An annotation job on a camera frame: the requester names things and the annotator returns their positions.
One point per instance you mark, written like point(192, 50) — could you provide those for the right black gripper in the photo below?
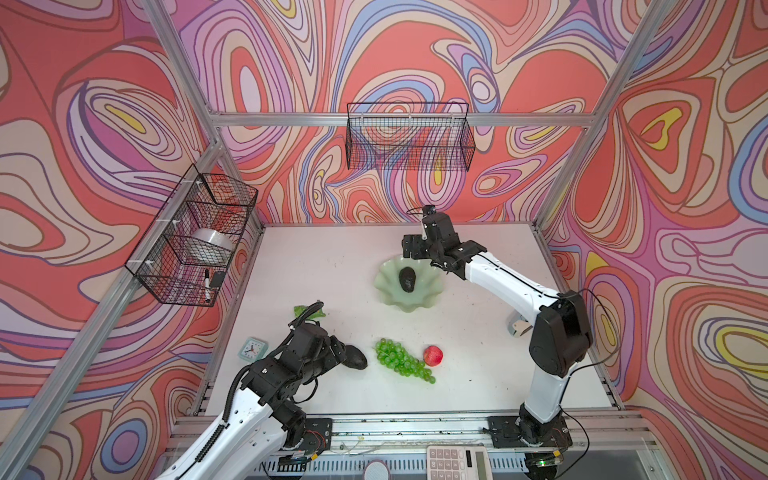
point(416, 241)

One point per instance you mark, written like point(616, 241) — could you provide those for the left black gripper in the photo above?
point(331, 360)

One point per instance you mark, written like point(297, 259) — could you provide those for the dark avocado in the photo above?
point(407, 278)
point(354, 358)

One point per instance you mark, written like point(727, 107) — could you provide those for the green grape bunch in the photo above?
point(394, 356)

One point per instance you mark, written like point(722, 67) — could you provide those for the red apple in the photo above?
point(433, 356)

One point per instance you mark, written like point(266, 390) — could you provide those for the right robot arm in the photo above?
point(558, 324)

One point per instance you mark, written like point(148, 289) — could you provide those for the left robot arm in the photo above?
point(260, 415)

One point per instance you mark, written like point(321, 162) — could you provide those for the pale green wavy fruit bowl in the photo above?
point(429, 285)

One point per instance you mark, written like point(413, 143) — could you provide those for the teal alarm clock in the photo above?
point(253, 349)

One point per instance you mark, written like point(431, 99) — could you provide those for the black marker pen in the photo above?
point(206, 289)

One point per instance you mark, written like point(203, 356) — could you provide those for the round white pink disc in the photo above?
point(376, 470)

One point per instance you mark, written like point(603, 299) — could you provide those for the white pink calculator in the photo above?
point(458, 463)

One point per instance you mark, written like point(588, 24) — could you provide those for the rear black wire basket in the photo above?
point(409, 136)

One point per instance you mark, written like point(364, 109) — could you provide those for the black wire basket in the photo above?
point(409, 136)
point(162, 264)

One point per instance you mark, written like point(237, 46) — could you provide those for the left black wire basket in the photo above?
point(162, 264)

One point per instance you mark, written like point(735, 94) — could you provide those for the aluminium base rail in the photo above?
point(606, 429)

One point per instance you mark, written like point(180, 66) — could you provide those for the aluminium corner frame post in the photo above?
point(217, 153)

